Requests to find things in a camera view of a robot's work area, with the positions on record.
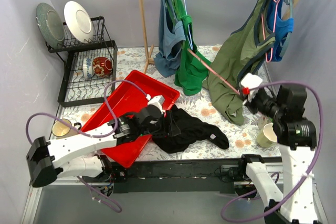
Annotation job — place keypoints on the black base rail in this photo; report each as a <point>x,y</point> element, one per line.
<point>191,175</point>

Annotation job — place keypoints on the black tank top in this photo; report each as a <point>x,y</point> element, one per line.
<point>192,130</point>

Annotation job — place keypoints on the light blue wire hanger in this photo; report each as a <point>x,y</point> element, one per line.
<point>181,11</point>

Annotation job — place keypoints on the grey blue tank top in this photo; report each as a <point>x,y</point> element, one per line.
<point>171,37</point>

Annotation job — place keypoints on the bright green tank top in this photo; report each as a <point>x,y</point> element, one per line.
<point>191,73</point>

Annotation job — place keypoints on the white plate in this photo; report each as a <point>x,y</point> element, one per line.
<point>78,22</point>

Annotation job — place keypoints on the olive green tank top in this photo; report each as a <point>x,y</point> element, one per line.
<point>242,52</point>

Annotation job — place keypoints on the grey blue plastic hanger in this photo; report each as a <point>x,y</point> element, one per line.
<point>288,14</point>

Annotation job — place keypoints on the red floral bowl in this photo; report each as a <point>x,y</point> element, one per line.
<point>102,66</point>

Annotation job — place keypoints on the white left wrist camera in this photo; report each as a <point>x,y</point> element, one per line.
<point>157,101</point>

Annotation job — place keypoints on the blue white ceramic cup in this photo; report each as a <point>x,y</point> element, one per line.
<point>88,72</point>

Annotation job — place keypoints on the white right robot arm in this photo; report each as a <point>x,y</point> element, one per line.
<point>297,141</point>

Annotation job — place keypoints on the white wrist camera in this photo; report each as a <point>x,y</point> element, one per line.
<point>157,101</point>
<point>249,87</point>

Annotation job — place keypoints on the royal blue tank top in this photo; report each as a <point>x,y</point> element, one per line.
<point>281,24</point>

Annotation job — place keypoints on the pink wire hanger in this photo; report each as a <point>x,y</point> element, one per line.
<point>213,72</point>

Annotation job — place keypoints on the floral table mat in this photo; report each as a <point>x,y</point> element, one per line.
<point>242,139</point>

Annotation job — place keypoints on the grey green plate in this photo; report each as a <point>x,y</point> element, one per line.
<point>50,25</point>

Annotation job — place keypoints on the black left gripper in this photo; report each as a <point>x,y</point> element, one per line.
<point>168,123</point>

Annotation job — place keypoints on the cream mug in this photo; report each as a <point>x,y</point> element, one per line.
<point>60,131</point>

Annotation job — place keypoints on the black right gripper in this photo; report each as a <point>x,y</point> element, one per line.
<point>256,98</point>

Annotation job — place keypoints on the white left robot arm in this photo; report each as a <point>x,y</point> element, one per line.
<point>48,160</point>

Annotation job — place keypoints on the black wire dish rack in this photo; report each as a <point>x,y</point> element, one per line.
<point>80,84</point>

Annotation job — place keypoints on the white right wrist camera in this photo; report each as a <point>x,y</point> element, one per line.
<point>249,87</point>

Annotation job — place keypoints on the red plastic tray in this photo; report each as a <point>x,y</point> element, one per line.
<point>127,98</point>

